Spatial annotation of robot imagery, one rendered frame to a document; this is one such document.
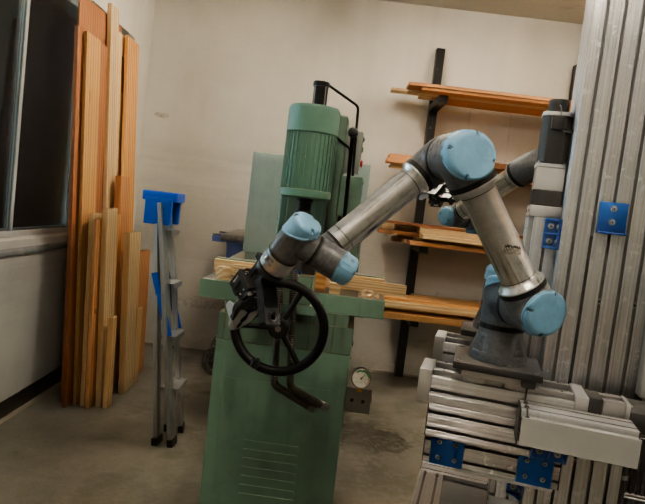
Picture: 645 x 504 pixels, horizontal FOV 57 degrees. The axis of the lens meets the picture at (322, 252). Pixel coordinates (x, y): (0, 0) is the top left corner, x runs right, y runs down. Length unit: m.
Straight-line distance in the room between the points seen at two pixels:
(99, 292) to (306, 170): 1.64
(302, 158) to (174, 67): 2.78
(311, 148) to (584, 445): 1.17
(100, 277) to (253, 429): 1.52
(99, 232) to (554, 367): 2.28
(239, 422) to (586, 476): 1.05
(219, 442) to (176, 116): 2.99
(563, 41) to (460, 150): 3.54
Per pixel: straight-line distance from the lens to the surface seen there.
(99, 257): 3.28
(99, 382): 3.39
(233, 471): 2.11
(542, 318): 1.51
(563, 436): 1.58
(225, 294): 1.96
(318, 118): 2.00
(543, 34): 4.85
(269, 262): 1.35
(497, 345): 1.64
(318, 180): 1.99
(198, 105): 4.58
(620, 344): 1.87
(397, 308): 4.09
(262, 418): 2.03
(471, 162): 1.39
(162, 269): 2.79
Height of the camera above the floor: 1.17
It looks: 4 degrees down
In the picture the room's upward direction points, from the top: 7 degrees clockwise
